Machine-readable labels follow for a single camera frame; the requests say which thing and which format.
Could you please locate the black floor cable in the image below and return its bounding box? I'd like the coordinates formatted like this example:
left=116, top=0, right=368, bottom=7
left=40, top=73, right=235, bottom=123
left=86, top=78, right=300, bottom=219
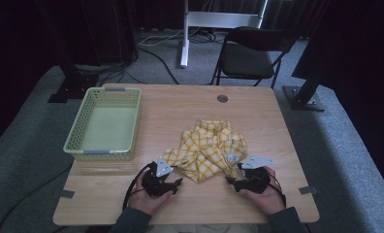
left=0, top=164, right=74, bottom=233
left=137, top=46, right=180, bottom=85

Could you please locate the yellow plaid cloth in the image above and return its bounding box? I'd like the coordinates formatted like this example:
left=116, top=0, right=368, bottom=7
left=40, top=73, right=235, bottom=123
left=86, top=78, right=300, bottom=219
left=162, top=118, right=249, bottom=184

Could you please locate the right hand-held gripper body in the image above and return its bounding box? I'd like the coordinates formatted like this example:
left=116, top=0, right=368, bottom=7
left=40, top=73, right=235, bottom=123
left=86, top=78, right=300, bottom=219
left=235, top=155, right=274, bottom=195

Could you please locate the grey tape strip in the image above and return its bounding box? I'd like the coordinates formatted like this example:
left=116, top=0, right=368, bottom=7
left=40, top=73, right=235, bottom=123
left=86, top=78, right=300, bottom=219
left=298, top=185, right=318, bottom=196
left=59, top=189, right=76, bottom=200

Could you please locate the white floor cable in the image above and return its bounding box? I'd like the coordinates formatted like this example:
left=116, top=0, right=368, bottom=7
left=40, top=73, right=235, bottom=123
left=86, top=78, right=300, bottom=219
left=138, top=27, right=202, bottom=47

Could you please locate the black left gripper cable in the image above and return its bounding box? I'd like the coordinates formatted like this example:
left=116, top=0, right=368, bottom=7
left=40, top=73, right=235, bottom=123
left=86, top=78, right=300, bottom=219
left=121, top=161, right=158, bottom=212

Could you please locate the white metal desk frame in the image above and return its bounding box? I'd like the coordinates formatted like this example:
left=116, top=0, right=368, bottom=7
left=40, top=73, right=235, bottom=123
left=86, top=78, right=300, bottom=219
left=178, top=0, right=269, bottom=69

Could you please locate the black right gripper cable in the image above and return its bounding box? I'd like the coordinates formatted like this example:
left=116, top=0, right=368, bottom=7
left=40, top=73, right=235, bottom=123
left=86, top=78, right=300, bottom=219
left=266, top=172, right=288, bottom=209

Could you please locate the black folding chair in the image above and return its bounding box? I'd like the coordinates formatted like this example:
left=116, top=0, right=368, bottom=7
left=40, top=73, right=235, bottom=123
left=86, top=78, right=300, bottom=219
left=210, top=26, right=297, bottom=90

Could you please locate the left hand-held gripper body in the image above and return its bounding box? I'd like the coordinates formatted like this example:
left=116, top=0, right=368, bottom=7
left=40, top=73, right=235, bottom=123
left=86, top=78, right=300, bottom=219
left=141, top=156, right=178, bottom=199

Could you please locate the black metal stand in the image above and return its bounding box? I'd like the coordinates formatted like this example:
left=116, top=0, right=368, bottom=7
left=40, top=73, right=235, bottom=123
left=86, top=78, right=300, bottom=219
left=34, top=0, right=100, bottom=104
left=282, top=0, right=331, bottom=113

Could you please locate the person's right hand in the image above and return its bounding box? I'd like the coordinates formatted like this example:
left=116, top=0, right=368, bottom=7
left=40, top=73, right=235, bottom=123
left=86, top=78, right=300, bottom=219
left=239, top=166, right=287, bottom=216

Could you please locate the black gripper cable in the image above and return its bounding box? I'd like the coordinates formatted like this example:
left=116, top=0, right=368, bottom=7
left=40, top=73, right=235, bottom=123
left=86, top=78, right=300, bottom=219
left=121, top=161, right=158, bottom=212
left=266, top=172, right=288, bottom=209

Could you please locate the person's left hand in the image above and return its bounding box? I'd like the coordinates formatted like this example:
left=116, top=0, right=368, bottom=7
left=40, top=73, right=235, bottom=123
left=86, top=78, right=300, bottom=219
left=128, top=169, right=175, bottom=216

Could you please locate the light green plastic basket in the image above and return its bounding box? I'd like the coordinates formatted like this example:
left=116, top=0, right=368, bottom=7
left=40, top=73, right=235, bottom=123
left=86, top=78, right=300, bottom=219
left=62, top=86, right=143, bottom=162

